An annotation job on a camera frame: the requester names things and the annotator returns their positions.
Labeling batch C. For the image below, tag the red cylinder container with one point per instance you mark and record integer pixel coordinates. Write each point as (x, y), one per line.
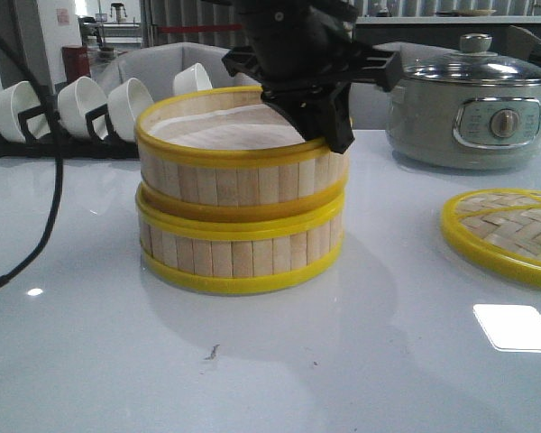
(76, 62)

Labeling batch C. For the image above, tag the woven bamboo steamer lid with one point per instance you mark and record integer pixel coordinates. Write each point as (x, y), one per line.
(498, 229)

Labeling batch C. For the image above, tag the white bowl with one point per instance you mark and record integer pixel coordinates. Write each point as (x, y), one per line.
(13, 101)
(75, 100)
(125, 104)
(192, 79)

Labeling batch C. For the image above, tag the black bowl rack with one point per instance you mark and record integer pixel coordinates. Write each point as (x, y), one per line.
(46, 136)

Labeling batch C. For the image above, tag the bamboo steamer basket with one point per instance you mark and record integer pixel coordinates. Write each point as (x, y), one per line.
(239, 258)
(239, 185)

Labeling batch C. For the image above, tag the right grey chair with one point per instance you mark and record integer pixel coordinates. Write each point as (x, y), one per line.
(369, 106)

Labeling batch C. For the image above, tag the left grey chair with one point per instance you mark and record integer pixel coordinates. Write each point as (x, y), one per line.
(156, 68)

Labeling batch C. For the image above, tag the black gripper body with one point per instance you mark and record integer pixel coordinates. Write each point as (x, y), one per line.
(307, 44)

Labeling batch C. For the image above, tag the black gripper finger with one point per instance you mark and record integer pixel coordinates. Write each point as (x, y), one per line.
(317, 112)

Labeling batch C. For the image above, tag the green electric cooking pot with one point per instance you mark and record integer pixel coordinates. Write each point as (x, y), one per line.
(463, 126)

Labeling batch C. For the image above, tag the grey chair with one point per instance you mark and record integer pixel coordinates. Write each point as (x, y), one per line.
(369, 106)
(156, 68)

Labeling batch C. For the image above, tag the glass pot lid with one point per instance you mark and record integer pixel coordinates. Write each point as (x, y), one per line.
(475, 64)

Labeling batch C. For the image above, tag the white bowl far left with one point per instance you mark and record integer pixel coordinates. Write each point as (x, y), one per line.
(13, 101)

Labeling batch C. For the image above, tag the white steamer liner cloth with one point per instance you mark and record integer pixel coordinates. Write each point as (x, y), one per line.
(241, 128)

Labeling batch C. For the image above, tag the white bowl right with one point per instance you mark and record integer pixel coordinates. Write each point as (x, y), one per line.
(192, 79)

